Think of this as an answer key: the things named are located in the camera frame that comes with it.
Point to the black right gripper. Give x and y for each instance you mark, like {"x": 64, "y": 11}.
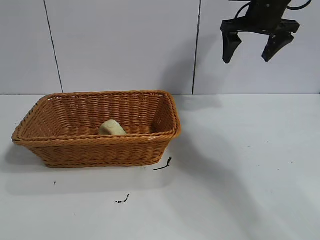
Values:
{"x": 265, "y": 17}

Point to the pale yellow egg yolk pastry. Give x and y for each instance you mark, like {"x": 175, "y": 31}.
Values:
{"x": 112, "y": 128}

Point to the brown woven wicker basket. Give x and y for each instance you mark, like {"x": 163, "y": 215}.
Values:
{"x": 100, "y": 150}

